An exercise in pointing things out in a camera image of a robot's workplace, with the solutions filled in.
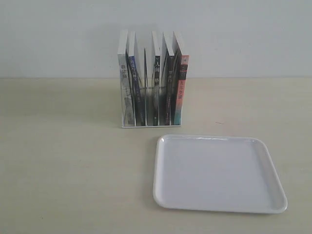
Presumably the white wire book rack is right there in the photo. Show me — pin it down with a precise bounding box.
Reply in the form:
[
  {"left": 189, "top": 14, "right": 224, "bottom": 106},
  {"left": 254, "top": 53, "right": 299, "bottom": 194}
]
[{"left": 121, "top": 51, "right": 181, "bottom": 129}]

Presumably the grey white cover book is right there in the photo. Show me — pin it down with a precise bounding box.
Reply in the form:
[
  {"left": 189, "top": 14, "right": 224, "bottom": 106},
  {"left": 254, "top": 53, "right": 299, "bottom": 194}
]
[{"left": 117, "top": 30, "right": 136, "bottom": 127}]

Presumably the black white spine book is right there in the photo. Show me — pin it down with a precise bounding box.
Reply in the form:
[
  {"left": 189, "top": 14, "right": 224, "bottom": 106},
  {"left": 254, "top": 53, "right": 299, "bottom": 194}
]
[{"left": 146, "top": 31, "right": 160, "bottom": 126}]

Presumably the white plastic tray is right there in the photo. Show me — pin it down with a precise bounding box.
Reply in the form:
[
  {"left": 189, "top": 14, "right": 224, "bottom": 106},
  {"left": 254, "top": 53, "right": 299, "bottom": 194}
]
[{"left": 153, "top": 134, "right": 288, "bottom": 214}]

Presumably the red teal spine book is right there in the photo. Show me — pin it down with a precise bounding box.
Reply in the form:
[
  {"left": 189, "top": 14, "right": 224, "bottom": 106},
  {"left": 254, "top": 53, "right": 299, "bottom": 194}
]
[{"left": 172, "top": 31, "right": 190, "bottom": 125}]

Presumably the blue cover book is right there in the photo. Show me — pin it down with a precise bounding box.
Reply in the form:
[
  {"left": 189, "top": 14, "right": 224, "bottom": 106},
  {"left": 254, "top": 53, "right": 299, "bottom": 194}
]
[{"left": 127, "top": 31, "right": 146, "bottom": 126}]

